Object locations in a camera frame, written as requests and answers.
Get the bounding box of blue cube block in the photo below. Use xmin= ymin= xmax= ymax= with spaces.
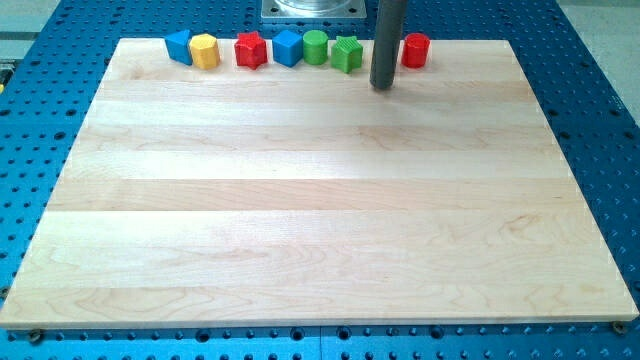
xmin=272 ymin=30 xmax=303 ymax=67

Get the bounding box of blue triangular block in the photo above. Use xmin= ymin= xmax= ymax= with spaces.
xmin=164 ymin=29 xmax=193 ymax=66

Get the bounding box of green cylinder block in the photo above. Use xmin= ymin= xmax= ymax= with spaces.
xmin=303 ymin=30 xmax=329 ymax=65

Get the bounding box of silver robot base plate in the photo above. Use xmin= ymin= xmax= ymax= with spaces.
xmin=261 ymin=0 xmax=367 ymax=20

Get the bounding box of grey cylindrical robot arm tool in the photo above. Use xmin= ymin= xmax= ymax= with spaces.
xmin=369 ymin=0 xmax=408 ymax=91

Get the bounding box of red cylinder block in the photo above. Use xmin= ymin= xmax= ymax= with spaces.
xmin=401 ymin=33 xmax=431 ymax=69

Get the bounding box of green star block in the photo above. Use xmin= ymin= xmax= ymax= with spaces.
xmin=330 ymin=36 xmax=363 ymax=74

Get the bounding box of yellow hexagonal block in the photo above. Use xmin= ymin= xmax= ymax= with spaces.
xmin=189 ymin=33 xmax=220 ymax=70

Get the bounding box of right board clamp screw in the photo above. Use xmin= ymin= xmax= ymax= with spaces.
xmin=611 ymin=321 xmax=627 ymax=335

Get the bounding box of red star block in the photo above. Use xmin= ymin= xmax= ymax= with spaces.
xmin=234 ymin=31 xmax=268 ymax=70

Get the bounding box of light wooden board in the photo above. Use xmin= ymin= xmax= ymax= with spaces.
xmin=1 ymin=38 xmax=638 ymax=330

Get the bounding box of board clamp screw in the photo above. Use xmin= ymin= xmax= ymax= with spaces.
xmin=26 ymin=329 xmax=44 ymax=344
xmin=611 ymin=321 xmax=627 ymax=335

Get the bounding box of left board clamp screw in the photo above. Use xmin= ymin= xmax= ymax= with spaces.
xmin=26 ymin=329 xmax=44 ymax=344

